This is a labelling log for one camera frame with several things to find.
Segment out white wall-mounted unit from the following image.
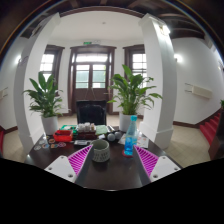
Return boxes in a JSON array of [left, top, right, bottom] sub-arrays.
[[184, 82, 214, 100], [0, 86, 10, 101]]

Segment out red plastic box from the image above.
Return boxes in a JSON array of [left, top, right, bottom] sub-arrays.
[[52, 129, 74, 144]]

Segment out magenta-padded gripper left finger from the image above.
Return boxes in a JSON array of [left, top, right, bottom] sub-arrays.
[[43, 143, 97, 188]]

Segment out black office chair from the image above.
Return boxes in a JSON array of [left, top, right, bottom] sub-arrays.
[[75, 99, 108, 126]]

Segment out brown box with white jars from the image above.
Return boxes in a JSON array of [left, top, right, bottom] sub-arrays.
[[76, 122, 99, 141]]

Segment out grey-headed black microphone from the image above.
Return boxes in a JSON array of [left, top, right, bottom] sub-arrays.
[[114, 126, 124, 141], [106, 126, 117, 143]]

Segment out clear blue-capped drink bottle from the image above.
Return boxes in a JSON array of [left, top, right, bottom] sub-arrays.
[[123, 114, 139, 157]]

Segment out green cloth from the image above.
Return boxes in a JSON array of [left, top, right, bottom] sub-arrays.
[[95, 124, 110, 136]]

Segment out green plant in white pot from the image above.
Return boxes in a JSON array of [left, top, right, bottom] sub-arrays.
[[22, 71, 65, 136], [106, 63, 164, 134]]

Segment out white printed paper sheet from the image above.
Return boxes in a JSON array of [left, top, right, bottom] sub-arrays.
[[117, 132, 150, 150]]

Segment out red carpeted staircase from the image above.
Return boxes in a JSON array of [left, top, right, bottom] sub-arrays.
[[198, 109, 224, 161]]

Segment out colourful round stickers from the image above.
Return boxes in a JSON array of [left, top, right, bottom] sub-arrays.
[[32, 134, 68, 151]]

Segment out dark wooden glazed door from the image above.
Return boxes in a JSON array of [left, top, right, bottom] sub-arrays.
[[67, 44, 117, 116]]

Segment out dark-framed window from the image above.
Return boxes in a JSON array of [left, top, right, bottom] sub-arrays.
[[122, 43, 150, 85], [38, 44, 66, 98]]

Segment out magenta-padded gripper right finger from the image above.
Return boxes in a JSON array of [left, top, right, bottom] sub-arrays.
[[132, 143, 182, 188]]

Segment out green and white box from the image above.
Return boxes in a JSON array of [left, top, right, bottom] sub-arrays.
[[59, 124, 78, 132]]

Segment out flat round red coaster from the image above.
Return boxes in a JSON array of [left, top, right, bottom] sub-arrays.
[[121, 149, 135, 159]]

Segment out flat black device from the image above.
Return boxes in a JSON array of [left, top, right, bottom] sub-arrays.
[[73, 139, 90, 147]]

